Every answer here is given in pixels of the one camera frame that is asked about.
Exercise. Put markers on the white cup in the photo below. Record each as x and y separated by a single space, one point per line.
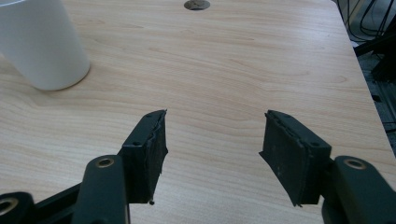
40 43

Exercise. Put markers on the black metal stand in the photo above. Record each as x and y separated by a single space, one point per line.
381 53

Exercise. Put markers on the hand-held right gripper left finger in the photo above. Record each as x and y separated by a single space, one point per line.
146 155

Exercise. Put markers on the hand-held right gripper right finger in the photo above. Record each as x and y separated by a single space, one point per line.
289 158

